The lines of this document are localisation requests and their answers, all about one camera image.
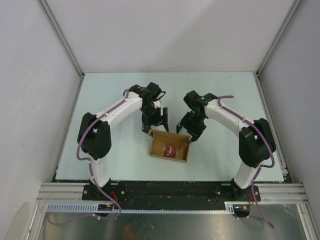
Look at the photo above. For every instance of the left aluminium corner post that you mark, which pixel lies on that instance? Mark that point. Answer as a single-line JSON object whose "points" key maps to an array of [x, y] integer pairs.
{"points": [[52, 20]]}

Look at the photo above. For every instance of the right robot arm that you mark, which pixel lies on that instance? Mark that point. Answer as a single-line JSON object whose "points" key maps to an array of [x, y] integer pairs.
{"points": [[256, 144]]}

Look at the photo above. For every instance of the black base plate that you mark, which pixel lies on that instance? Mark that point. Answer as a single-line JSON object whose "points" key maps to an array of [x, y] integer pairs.
{"points": [[125, 190]]}

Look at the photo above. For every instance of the aluminium corner post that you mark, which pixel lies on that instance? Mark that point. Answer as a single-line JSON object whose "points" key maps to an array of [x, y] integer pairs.
{"points": [[52, 20], [289, 17]]}

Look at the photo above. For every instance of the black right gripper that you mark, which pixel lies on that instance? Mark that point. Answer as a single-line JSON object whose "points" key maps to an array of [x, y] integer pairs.
{"points": [[183, 122]]}

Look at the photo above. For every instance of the brown cardboard box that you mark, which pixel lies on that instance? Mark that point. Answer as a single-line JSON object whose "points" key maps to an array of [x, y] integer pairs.
{"points": [[161, 138]]}

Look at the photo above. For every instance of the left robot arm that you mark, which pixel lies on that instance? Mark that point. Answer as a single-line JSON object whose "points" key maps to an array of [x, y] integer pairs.
{"points": [[94, 136]]}

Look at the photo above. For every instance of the small red packet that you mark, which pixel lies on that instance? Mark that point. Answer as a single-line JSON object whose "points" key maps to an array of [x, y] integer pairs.
{"points": [[170, 151]]}

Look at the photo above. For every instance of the aluminium frame rail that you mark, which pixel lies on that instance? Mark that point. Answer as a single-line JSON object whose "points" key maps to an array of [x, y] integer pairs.
{"points": [[287, 193]]}

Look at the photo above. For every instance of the right aluminium corner post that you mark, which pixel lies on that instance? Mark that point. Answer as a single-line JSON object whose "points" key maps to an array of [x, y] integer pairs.
{"points": [[289, 17]]}

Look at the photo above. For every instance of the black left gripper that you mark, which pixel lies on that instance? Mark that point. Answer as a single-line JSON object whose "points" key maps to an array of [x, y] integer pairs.
{"points": [[159, 120]]}

